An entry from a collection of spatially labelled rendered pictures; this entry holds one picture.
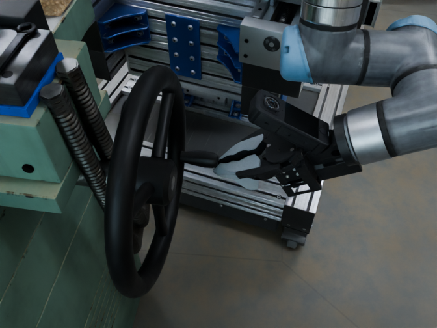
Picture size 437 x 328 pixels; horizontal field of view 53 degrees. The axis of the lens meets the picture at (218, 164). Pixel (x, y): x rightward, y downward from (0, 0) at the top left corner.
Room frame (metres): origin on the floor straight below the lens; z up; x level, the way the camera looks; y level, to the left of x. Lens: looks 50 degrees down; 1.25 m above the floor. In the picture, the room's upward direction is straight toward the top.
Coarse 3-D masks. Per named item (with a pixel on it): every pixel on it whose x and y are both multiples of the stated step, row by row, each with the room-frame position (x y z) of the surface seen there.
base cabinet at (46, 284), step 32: (64, 224) 0.38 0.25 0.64; (96, 224) 0.45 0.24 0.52; (32, 256) 0.29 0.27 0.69; (64, 256) 0.35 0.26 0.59; (96, 256) 0.42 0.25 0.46; (32, 288) 0.26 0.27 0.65; (64, 288) 0.31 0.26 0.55; (96, 288) 0.37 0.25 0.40; (0, 320) 0.20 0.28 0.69; (32, 320) 0.23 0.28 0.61; (64, 320) 0.27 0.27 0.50; (96, 320) 0.33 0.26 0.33; (128, 320) 0.43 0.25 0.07
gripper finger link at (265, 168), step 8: (264, 160) 0.39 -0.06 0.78; (256, 168) 0.38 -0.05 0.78; (264, 168) 0.38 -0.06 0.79; (272, 168) 0.37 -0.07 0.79; (280, 168) 0.38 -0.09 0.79; (240, 176) 0.39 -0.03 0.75; (248, 176) 0.38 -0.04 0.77; (256, 176) 0.38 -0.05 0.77; (264, 176) 0.37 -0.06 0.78; (272, 176) 0.37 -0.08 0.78
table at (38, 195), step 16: (80, 0) 0.63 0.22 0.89; (48, 16) 0.57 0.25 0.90; (64, 16) 0.57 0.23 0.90; (80, 16) 0.61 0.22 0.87; (64, 32) 0.56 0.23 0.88; (80, 32) 0.60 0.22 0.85; (0, 176) 0.30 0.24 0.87; (64, 176) 0.30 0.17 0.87; (0, 192) 0.28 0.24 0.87; (16, 192) 0.28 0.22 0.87; (32, 192) 0.28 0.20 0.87; (48, 192) 0.28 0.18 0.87; (64, 192) 0.29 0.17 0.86; (32, 208) 0.27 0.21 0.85; (48, 208) 0.27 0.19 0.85
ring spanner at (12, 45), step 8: (24, 24) 0.39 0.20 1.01; (32, 24) 0.39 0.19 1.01; (16, 32) 0.38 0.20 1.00; (24, 32) 0.37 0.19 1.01; (32, 32) 0.38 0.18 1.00; (16, 40) 0.36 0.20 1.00; (8, 48) 0.35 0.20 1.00; (16, 48) 0.35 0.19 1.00; (0, 56) 0.34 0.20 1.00; (8, 56) 0.34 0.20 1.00; (0, 64) 0.32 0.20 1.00
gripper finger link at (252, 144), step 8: (256, 136) 0.45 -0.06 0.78; (240, 144) 0.44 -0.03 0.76; (248, 144) 0.44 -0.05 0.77; (256, 144) 0.43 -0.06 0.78; (264, 144) 0.43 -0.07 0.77; (232, 152) 0.43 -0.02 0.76; (240, 152) 0.43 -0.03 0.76; (248, 152) 0.43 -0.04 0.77; (256, 152) 0.42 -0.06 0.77; (264, 152) 0.43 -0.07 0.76; (224, 160) 0.43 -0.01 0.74; (232, 160) 0.43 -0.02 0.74
